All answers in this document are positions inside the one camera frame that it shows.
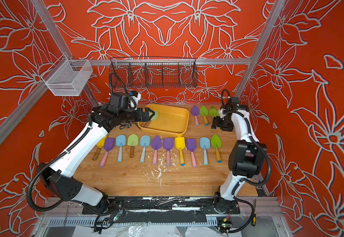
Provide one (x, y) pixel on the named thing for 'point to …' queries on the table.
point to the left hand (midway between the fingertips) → (148, 111)
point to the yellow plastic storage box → (172, 120)
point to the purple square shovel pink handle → (191, 145)
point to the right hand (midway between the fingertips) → (219, 125)
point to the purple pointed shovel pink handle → (156, 143)
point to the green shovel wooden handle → (132, 140)
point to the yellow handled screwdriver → (253, 221)
